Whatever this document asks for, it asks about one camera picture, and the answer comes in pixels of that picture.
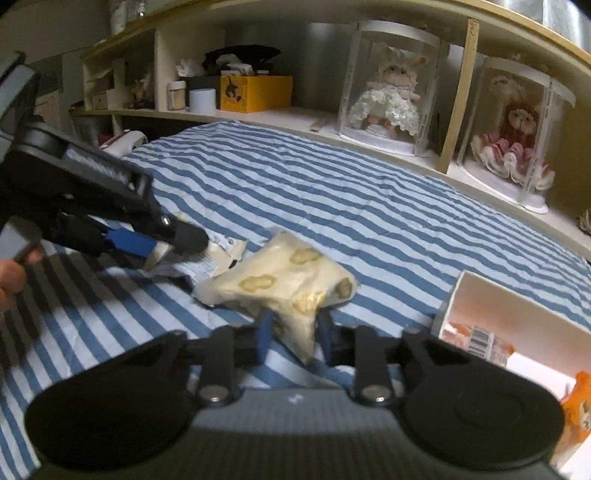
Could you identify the small brown figurine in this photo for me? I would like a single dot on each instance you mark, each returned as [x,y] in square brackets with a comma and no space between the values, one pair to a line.
[142,92]

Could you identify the cream yellow snack packet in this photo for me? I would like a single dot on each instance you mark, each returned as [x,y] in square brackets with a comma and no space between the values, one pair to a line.
[277,277]

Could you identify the white dress doll display case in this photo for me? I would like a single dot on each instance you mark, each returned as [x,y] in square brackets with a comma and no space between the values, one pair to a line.
[392,92]

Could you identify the white barcode snack packet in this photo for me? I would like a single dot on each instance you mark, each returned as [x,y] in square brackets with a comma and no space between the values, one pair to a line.
[203,267]

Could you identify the white tissue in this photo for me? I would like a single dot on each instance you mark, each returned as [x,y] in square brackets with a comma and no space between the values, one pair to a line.
[189,68]

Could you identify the blue striped blanket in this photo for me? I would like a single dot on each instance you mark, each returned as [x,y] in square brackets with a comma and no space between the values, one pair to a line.
[346,207]

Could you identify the small lidded jar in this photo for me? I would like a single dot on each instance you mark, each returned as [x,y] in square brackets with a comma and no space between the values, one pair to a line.
[176,97]

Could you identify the wooden shelf unit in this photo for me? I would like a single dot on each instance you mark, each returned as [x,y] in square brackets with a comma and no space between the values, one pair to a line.
[461,69]

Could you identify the person's left hand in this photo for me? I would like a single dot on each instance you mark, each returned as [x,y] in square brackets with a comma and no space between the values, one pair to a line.
[11,281]

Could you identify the grey curtain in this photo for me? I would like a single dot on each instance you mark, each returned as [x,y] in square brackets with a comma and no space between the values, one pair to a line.
[554,11]

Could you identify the black cloth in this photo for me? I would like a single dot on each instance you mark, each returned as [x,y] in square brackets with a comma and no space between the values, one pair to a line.
[244,53]

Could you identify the long orange snack packet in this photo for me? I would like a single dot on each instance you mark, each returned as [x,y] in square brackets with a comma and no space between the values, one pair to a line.
[457,333]

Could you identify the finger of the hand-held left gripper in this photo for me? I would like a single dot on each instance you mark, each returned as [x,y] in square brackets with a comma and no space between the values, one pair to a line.
[129,243]
[184,237]

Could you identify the white cup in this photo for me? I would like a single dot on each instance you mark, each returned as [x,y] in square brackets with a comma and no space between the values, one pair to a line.
[203,101]

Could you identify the orange bread packet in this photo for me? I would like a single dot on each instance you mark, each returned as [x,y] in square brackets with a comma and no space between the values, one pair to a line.
[577,406]

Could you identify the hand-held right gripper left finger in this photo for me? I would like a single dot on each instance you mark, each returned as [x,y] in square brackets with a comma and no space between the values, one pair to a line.
[264,337]

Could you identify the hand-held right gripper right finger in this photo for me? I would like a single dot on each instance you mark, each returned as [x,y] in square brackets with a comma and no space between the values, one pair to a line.
[324,342]

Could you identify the red dress doll display case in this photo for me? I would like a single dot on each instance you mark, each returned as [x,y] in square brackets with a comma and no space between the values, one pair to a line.
[512,134]

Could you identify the yellow box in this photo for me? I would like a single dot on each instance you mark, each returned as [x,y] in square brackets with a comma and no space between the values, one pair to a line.
[263,94]

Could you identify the white cardboard box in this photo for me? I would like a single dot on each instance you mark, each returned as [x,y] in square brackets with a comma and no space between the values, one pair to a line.
[517,314]

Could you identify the small brown ornament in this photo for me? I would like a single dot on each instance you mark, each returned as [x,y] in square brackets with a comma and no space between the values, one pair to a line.
[584,224]

